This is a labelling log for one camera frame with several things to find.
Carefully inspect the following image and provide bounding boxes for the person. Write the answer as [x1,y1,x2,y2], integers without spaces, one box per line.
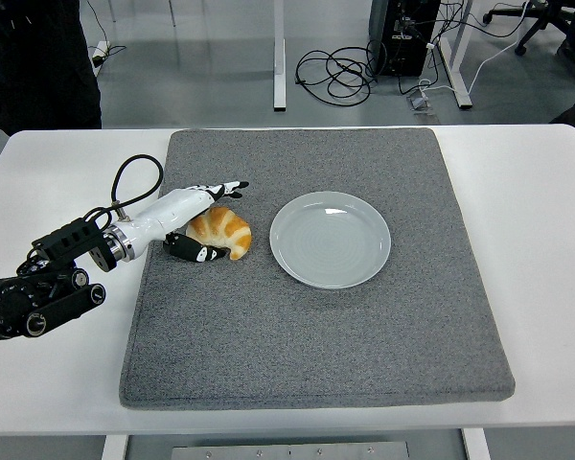
[0,0,103,138]

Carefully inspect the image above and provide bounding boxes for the white floor cable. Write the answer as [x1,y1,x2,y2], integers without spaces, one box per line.
[417,0,533,97]

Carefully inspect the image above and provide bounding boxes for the golden croissant bread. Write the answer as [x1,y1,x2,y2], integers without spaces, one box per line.
[185,206,253,262]

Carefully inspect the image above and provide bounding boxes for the black office chair base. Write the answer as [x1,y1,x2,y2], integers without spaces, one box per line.
[482,0,575,57]

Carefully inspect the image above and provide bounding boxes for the black computer tower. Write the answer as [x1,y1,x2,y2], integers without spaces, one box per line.
[367,0,442,78]

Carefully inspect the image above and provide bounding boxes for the coiled black floor cable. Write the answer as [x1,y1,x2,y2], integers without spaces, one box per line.
[295,45,380,105]

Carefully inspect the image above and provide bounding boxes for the white table leg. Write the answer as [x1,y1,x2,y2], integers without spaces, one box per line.
[100,434,129,460]
[462,427,493,460]

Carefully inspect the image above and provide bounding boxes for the light grey round plate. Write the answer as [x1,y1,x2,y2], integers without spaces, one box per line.
[269,191,393,290]

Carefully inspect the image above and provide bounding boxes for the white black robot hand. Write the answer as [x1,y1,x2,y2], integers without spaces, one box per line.
[119,180,250,264]

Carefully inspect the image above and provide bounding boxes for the grey fabric mat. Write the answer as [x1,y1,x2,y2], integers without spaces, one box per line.
[118,126,518,409]

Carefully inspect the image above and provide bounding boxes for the grey metal plate with screws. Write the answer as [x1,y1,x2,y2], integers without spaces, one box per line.
[171,441,411,460]

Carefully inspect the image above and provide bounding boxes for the grey floor socket box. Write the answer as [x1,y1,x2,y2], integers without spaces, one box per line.
[405,93,436,115]

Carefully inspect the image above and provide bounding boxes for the white power strip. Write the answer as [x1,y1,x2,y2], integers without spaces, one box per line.
[91,40,112,66]

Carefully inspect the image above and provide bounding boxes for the white desk leg with foot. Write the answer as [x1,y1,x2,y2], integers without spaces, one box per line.
[271,0,288,113]
[435,0,474,110]

